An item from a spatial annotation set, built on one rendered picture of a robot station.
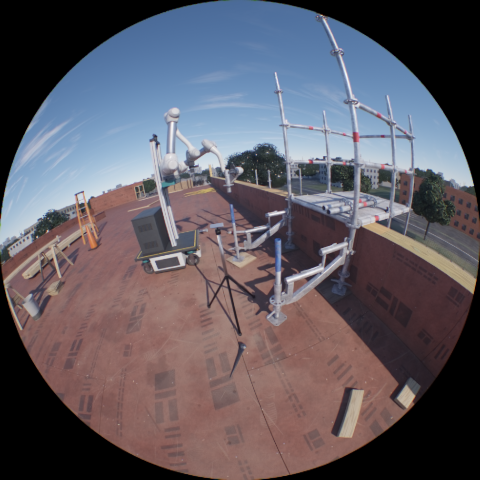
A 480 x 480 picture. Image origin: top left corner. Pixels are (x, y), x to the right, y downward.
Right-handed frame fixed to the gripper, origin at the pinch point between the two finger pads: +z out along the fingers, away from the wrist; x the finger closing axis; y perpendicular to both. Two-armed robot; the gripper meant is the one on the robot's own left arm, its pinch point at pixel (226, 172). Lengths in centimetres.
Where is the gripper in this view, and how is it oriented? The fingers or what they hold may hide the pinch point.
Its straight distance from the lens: 194.9
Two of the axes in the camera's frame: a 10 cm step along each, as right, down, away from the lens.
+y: 1.2, 9.0, 4.2
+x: -8.9, -0.9, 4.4
